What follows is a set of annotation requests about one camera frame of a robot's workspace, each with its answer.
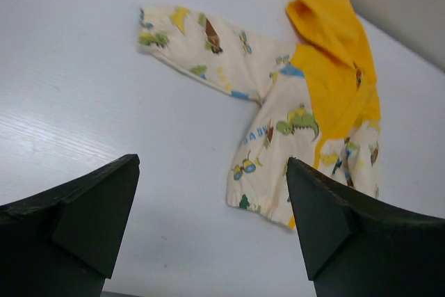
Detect cream yellow dinosaur kids jacket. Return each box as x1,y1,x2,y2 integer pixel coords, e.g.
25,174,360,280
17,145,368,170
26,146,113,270
138,0,381,230

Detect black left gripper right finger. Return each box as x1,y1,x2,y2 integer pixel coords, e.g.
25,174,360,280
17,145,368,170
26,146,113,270
286,158,444,296

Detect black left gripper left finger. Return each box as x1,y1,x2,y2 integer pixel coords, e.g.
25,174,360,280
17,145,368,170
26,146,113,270
1,154,140,296

